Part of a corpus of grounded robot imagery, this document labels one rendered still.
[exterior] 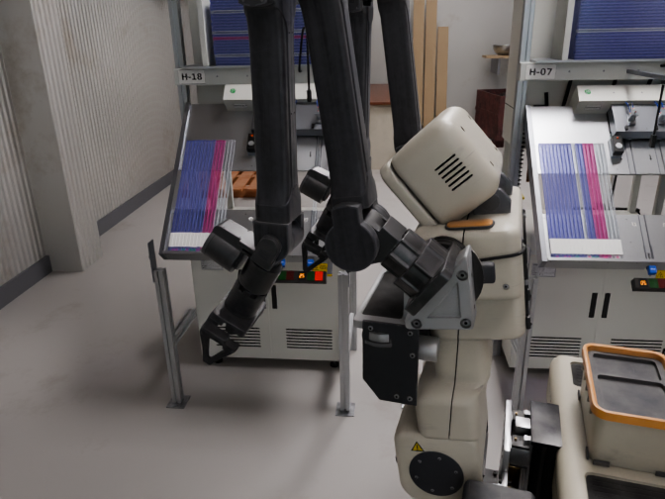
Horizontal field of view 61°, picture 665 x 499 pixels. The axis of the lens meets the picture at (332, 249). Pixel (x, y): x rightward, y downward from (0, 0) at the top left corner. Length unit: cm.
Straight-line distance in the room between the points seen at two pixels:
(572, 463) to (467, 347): 26
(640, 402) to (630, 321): 165
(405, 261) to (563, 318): 193
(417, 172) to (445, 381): 41
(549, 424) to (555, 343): 154
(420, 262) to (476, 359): 32
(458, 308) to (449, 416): 31
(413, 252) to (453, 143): 19
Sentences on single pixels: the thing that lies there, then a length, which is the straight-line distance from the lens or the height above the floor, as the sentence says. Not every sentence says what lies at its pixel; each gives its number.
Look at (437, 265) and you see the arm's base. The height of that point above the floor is 121.
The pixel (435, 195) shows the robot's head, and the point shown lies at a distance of 91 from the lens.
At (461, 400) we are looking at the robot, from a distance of 107.
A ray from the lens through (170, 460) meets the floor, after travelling 238.
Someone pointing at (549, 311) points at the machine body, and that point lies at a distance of 266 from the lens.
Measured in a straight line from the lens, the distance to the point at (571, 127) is 255.
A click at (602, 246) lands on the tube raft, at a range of 228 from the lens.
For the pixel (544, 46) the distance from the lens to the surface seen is 269.
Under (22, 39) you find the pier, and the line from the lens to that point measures 404.
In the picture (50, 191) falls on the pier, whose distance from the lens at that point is 416.
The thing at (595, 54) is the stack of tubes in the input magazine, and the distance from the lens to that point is 255.
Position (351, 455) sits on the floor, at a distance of 230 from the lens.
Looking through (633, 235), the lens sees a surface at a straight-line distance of 236.
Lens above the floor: 152
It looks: 21 degrees down
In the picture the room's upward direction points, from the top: 1 degrees counter-clockwise
